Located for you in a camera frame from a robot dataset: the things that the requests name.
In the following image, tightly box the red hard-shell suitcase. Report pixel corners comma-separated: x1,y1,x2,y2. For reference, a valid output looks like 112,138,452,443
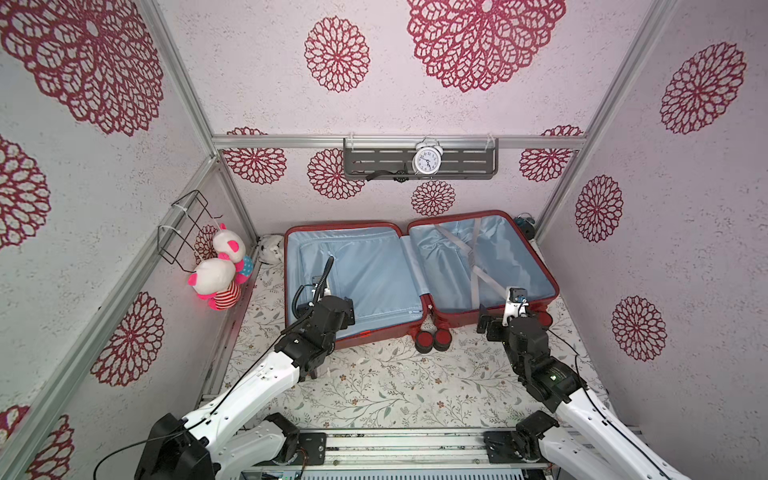
284,210,560,349

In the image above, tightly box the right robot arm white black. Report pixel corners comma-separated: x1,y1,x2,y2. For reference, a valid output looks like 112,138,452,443
477,303,686,479

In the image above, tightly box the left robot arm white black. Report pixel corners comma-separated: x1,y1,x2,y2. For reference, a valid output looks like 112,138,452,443
92,257,355,479

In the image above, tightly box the teal twin-bell alarm clock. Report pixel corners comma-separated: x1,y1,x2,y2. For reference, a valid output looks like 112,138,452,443
514,212,537,241

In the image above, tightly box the white alarm clock on shelf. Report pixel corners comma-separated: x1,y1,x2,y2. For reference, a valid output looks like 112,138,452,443
412,138,444,176

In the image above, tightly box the white plush toy on table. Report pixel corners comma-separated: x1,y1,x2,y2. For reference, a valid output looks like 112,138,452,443
257,234,284,265

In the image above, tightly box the white pink plush upper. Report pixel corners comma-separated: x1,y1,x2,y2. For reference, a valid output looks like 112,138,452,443
212,223,254,284

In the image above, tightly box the white pink plush striped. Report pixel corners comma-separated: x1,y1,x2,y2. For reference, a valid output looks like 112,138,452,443
187,258,250,311

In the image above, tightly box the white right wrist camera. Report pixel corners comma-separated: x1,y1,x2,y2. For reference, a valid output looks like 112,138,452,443
503,287,529,323

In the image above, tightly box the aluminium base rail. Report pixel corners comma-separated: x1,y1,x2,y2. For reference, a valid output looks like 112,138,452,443
209,427,655,480

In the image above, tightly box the grey metal wall shelf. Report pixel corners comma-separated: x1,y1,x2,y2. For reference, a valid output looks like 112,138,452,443
342,137,499,183

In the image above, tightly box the black wire wall basket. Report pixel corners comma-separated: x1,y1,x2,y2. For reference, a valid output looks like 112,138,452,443
155,189,222,274

